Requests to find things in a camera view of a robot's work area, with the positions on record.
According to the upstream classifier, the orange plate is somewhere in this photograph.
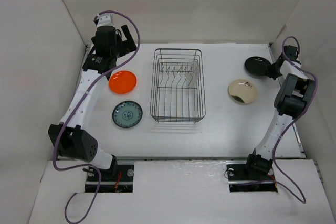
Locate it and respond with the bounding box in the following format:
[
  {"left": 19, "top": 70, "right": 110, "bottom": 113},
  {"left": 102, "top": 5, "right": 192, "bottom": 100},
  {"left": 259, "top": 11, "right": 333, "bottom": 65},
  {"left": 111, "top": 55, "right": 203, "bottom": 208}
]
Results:
[{"left": 109, "top": 70, "right": 137, "bottom": 94}]

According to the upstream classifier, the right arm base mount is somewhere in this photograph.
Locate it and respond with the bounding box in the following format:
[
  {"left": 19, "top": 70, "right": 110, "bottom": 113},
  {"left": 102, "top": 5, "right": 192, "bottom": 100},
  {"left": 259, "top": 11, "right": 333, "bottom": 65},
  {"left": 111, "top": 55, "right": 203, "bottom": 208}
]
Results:
[{"left": 224, "top": 162, "right": 278, "bottom": 193}]

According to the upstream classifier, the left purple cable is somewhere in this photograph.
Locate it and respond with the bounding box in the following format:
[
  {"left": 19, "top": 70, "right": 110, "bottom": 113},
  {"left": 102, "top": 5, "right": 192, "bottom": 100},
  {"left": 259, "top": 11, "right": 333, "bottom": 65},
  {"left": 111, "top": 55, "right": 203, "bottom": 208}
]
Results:
[{"left": 51, "top": 10, "right": 141, "bottom": 223}]

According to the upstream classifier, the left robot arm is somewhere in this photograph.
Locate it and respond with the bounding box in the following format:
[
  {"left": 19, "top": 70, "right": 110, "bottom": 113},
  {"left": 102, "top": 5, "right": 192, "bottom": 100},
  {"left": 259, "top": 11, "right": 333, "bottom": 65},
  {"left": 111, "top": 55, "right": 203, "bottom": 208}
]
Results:
[{"left": 48, "top": 25, "right": 140, "bottom": 180}]

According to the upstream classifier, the blue patterned plate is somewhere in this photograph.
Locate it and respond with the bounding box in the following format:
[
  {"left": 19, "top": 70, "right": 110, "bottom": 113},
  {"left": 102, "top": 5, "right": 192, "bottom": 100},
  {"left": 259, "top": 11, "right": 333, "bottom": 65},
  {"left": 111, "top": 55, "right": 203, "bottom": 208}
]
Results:
[{"left": 112, "top": 101, "right": 143, "bottom": 129}]

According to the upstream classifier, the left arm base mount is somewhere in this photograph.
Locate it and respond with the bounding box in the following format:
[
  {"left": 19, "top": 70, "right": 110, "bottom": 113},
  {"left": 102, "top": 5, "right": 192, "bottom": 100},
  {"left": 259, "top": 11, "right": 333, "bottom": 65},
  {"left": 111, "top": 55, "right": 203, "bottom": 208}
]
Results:
[{"left": 83, "top": 160, "right": 134, "bottom": 193}]

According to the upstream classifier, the black plate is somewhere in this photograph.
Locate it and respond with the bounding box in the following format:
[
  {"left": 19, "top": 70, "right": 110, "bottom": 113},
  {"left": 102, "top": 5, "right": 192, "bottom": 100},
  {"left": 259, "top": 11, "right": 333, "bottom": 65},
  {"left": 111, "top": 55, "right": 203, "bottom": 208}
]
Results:
[{"left": 244, "top": 56, "right": 271, "bottom": 78}]

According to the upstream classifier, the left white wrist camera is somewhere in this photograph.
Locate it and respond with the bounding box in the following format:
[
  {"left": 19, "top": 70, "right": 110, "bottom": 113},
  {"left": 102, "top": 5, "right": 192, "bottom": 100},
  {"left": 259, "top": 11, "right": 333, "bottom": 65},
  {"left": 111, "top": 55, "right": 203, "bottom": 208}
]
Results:
[{"left": 94, "top": 13, "right": 115, "bottom": 28}]

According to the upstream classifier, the cream floral plate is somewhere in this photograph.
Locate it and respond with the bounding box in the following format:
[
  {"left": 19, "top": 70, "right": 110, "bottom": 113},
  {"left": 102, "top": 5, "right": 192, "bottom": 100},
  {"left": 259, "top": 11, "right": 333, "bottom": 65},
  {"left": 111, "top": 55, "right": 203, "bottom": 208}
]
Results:
[{"left": 228, "top": 79, "right": 258, "bottom": 105}]

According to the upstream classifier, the grey wire dish rack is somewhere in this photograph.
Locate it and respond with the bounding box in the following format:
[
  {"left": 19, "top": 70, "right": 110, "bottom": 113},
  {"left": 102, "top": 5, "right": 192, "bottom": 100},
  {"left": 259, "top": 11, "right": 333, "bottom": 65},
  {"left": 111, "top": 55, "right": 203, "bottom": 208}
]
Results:
[{"left": 150, "top": 48, "right": 206, "bottom": 123}]

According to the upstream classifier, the clear glass plate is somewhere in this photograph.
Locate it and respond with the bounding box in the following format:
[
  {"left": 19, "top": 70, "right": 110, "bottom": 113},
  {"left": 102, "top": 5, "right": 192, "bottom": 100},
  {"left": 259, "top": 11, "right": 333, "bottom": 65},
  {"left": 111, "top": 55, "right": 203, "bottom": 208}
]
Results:
[{"left": 186, "top": 60, "right": 200, "bottom": 89}]

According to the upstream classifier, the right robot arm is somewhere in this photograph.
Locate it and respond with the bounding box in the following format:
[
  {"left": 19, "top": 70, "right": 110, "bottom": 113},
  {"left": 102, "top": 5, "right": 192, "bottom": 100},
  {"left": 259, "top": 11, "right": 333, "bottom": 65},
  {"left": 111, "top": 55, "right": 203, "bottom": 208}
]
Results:
[{"left": 243, "top": 45, "right": 316, "bottom": 179}]

